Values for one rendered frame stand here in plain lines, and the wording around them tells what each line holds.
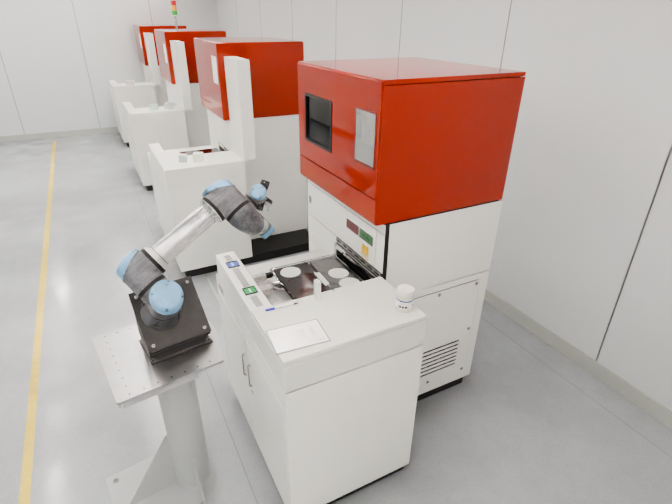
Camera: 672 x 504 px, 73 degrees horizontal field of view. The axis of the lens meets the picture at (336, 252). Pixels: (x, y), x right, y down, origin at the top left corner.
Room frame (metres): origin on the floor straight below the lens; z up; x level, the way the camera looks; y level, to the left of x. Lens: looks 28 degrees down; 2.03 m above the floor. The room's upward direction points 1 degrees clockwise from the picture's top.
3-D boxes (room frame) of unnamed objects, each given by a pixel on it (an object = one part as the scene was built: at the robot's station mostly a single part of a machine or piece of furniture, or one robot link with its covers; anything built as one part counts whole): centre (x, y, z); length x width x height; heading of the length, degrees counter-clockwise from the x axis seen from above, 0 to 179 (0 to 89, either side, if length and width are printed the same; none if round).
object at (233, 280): (1.79, 0.43, 0.89); 0.55 x 0.09 x 0.14; 28
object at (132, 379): (1.47, 0.71, 0.75); 0.45 x 0.44 x 0.13; 126
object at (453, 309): (2.34, -0.33, 0.41); 0.82 x 0.71 x 0.82; 28
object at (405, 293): (1.56, -0.28, 1.01); 0.07 x 0.07 x 0.10
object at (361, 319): (1.51, -0.02, 0.89); 0.62 x 0.35 x 0.14; 118
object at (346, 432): (1.78, 0.13, 0.41); 0.97 x 0.64 x 0.82; 28
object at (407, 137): (2.32, -0.31, 1.52); 0.81 x 0.75 x 0.59; 28
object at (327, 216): (2.18, -0.03, 1.02); 0.82 x 0.03 x 0.40; 28
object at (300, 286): (1.90, 0.08, 0.90); 0.34 x 0.34 x 0.01; 28
